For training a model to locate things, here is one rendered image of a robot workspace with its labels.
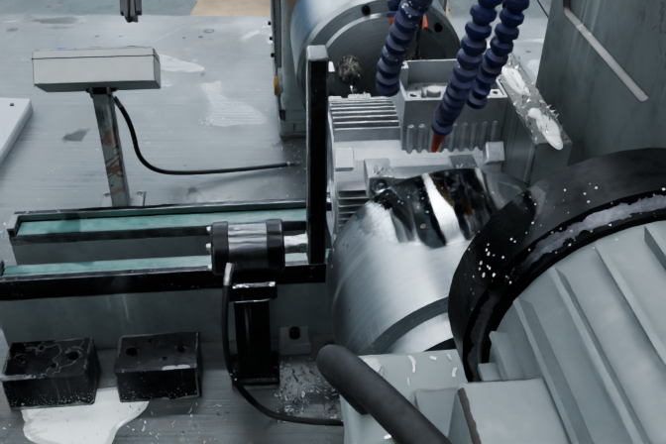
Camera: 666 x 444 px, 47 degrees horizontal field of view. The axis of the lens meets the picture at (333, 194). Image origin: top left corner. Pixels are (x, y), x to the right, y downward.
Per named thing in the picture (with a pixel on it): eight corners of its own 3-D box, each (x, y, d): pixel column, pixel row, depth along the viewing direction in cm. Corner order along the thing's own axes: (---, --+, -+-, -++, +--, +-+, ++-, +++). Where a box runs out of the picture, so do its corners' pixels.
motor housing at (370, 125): (456, 184, 113) (473, 66, 102) (492, 271, 98) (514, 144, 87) (320, 190, 111) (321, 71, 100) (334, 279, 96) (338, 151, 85)
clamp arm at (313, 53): (328, 247, 89) (332, 44, 75) (331, 264, 87) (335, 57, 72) (297, 249, 89) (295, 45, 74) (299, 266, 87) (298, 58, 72)
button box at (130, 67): (162, 89, 118) (160, 55, 118) (156, 80, 110) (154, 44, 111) (46, 93, 116) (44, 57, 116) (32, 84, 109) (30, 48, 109)
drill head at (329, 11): (415, 54, 149) (427, -78, 135) (460, 158, 120) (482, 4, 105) (285, 57, 147) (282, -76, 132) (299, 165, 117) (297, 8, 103)
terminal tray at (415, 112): (477, 107, 101) (485, 56, 97) (499, 151, 92) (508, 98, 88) (386, 110, 100) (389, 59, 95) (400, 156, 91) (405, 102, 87)
